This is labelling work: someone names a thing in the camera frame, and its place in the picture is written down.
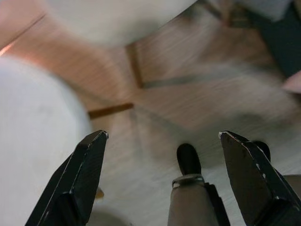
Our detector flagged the black robot left foot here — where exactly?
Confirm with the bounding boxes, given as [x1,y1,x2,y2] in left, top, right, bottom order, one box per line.
[176,143,202,177]

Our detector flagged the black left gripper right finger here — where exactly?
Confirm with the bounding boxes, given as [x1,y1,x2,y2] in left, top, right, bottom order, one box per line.
[218,130,301,226]

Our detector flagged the dark teal furniture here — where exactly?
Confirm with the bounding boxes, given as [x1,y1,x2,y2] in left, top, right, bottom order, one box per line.
[246,0,301,79]

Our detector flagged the white cushioned seat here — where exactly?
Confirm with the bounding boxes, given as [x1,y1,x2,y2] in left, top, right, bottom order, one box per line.
[46,0,197,46]

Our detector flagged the pink cloth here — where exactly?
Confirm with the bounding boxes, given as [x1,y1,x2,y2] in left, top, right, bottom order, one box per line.
[281,70,301,95]

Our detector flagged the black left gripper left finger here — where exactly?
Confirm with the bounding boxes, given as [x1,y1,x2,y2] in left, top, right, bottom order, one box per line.
[24,129,109,226]

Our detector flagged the grey robot right leg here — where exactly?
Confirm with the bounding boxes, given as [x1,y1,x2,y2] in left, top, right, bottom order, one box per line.
[283,174,301,205]

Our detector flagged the black robot right foot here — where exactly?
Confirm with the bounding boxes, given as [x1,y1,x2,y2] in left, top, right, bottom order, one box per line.
[252,140,271,163]

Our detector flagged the black robot foot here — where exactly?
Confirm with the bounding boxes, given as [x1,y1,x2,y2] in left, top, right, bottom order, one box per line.
[252,140,271,163]
[176,143,202,177]

